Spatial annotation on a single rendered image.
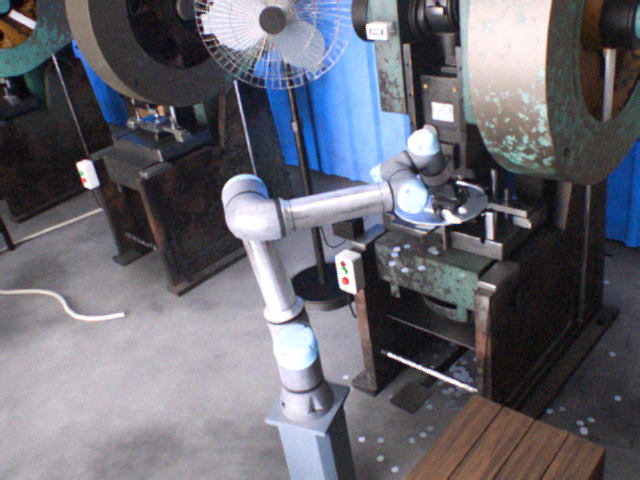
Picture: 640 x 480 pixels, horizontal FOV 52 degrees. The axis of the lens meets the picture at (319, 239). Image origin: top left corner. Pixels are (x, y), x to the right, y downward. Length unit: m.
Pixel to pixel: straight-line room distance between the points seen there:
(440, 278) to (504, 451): 0.55
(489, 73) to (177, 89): 1.71
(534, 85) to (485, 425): 0.95
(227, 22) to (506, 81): 1.36
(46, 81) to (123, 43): 2.09
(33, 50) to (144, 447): 2.73
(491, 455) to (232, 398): 1.17
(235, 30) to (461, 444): 1.65
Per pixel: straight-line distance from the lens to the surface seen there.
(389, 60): 2.02
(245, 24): 2.51
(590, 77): 1.87
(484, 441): 1.90
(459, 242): 2.10
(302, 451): 1.94
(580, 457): 1.89
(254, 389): 2.68
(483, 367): 2.12
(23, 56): 4.51
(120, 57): 2.79
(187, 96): 2.96
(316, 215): 1.55
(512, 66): 1.47
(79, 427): 2.83
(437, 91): 2.00
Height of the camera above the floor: 1.75
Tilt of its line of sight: 29 degrees down
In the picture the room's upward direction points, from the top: 10 degrees counter-clockwise
